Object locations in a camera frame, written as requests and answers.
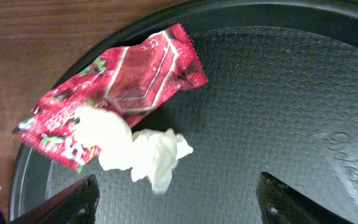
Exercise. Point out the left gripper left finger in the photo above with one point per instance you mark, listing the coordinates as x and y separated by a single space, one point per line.
76 204

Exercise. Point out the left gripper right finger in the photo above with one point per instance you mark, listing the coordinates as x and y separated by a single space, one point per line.
281 204

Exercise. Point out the red snack wrapper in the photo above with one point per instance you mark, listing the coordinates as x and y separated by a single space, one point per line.
131 81

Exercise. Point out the white crumpled tissue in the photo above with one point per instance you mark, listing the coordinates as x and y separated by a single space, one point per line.
146 153

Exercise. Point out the round black serving tray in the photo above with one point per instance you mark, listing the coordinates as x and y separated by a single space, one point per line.
281 97

